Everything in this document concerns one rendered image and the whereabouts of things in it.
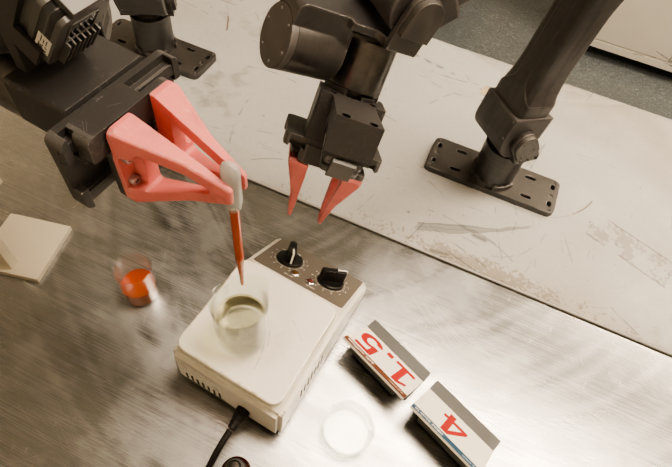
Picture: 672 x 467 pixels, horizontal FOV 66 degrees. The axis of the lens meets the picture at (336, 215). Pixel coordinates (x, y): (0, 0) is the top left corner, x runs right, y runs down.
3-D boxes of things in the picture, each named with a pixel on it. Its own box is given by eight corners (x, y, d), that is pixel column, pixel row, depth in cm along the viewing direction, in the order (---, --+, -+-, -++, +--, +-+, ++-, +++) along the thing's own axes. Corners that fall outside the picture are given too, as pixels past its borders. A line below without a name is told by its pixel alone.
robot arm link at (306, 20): (276, 95, 44) (345, -36, 37) (249, 35, 49) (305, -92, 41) (379, 115, 51) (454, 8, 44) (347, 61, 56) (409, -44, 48)
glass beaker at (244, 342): (242, 373, 50) (238, 339, 43) (203, 338, 51) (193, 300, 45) (285, 329, 53) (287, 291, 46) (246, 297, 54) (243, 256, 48)
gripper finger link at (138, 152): (276, 113, 32) (158, 54, 34) (204, 187, 29) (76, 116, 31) (275, 181, 38) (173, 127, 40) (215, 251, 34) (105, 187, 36)
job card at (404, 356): (374, 320, 63) (380, 304, 60) (430, 374, 60) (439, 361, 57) (339, 352, 60) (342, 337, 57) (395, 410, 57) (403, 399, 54)
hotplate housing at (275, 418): (278, 247, 68) (279, 210, 62) (365, 294, 65) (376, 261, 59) (165, 392, 56) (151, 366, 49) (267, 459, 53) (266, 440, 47)
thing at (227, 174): (226, 202, 35) (221, 158, 32) (242, 211, 35) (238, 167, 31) (220, 209, 35) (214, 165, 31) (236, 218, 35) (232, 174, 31)
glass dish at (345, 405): (310, 438, 55) (311, 433, 53) (339, 395, 58) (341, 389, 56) (354, 471, 53) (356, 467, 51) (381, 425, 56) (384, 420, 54)
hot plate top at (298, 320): (245, 259, 58) (245, 255, 57) (339, 311, 55) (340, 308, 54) (174, 347, 51) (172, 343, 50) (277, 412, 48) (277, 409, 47)
